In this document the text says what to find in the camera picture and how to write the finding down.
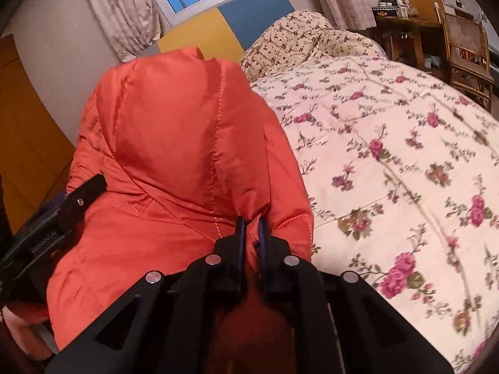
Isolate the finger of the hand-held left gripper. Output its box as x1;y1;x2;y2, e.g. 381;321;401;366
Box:
49;174;108;223

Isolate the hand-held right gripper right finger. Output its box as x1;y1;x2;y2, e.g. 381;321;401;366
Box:
258;219;455;374

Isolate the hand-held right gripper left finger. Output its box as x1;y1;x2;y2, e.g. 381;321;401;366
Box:
45;217;247;374

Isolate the orange down jacket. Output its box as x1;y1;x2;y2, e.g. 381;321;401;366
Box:
8;46;317;374

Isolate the wooden wardrobe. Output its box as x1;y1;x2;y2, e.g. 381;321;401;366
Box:
0;34;75;235

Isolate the floral quilt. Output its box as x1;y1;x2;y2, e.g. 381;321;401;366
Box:
239;9;499;367

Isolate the grey yellow blue headboard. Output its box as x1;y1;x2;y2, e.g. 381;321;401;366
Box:
140;0;296;64

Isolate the wooden bedside table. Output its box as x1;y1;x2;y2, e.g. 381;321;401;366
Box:
366;13;450;83

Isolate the blue tin box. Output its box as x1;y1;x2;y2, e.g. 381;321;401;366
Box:
371;5;399;19

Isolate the rattan wooden chair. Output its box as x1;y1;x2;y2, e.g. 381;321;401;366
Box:
400;0;497;110

